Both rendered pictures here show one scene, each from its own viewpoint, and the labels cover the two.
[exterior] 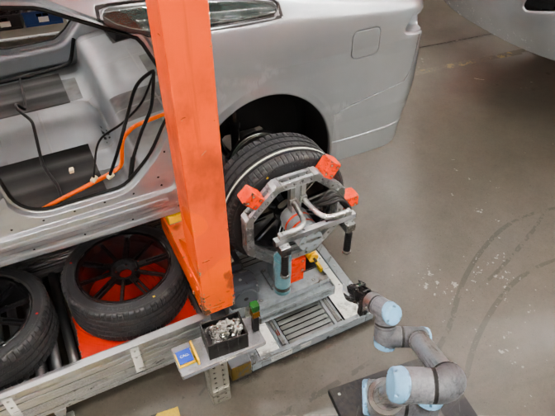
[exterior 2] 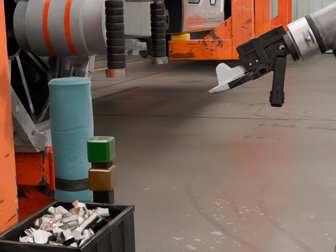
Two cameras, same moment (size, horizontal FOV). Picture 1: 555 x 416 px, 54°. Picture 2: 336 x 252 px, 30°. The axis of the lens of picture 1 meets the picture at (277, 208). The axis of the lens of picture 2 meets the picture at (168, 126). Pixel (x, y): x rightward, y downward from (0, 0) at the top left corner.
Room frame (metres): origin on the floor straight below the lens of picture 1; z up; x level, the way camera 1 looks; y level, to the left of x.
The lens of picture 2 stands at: (0.81, 0.84, 0.86)
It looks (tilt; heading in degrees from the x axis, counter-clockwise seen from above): 10 degrees down; 310
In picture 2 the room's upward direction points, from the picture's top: 2 degrees counter-clockwise
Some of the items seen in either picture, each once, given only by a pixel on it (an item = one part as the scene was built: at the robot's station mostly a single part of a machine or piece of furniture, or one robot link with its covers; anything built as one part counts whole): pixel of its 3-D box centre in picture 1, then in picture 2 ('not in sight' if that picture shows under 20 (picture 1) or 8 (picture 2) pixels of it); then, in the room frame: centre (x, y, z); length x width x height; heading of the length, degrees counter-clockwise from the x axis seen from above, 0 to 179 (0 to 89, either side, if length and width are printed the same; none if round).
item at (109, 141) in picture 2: (254, 306); (101, 149); (1.58, 0.11, 0.64); 0.04 x 0.04 x 0.04; 27
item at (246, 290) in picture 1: (231, 280); not in sight; (2.05, 0.27, 0.26); 0.42 x 0.18 x 0.35; 27
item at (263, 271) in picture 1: (278, 265); not in sight; (2.11, -0.01, 0.32); 0.40 x 0.30 x 0.28; 117
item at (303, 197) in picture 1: (325, 200); not in sight; (1.89, -0.22, 1.03); 0.19 x 0.18 x 0.11; 27
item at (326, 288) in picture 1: (284, 283); not in sight; (2.13, -0.04, 0.13); 0.50 x 0.36 x 0.10; 117
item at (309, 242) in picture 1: (301, 227); (68, 24); (1.90, -0.11, 0.85); 0.21 x 0.14 x 0.14; 27
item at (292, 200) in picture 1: (287, 213); not in sight; (1.81, -0.05, 1.03); 0.19 x 0.18 x 0.11; 27
